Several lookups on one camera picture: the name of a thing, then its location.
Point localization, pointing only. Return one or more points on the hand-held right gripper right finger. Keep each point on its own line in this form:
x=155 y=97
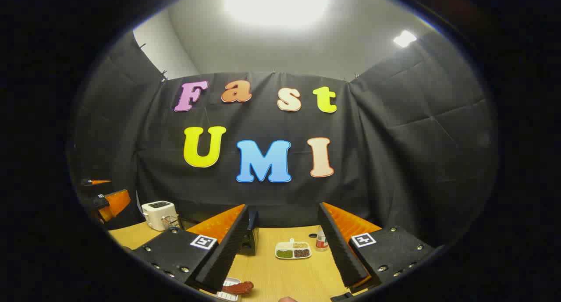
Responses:
x=339 y=245

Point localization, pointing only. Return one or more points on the black electric oven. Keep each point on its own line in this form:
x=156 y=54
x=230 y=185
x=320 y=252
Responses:
x=252 y=236

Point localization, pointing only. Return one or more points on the red grilled meat piece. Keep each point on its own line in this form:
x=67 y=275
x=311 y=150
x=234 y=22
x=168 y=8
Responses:
x=239 y=287

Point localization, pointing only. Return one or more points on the small ceiling light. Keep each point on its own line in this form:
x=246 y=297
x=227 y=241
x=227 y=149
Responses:
x=404 y=38

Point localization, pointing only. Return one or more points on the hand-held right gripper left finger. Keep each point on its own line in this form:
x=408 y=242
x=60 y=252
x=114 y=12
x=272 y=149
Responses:
x=228 y=249

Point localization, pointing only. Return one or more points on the white divided bean dish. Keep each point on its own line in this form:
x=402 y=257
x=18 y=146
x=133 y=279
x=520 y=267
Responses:
x=292 y=250

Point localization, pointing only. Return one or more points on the white toaster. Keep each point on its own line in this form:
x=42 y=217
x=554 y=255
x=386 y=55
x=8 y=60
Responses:
x=158 y=214

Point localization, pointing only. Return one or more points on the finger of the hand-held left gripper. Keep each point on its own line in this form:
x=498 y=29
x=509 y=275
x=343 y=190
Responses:
x=98 y=182
x=116 y=203

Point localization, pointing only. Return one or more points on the clear plastic bottle red label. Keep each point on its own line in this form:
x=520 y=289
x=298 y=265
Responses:
x=321 y=243

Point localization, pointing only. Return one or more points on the large ceiling light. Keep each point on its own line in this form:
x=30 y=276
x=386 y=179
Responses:
x=276 y=4

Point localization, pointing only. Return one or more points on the small white tray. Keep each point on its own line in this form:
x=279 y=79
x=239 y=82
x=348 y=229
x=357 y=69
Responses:
x=228 y=296

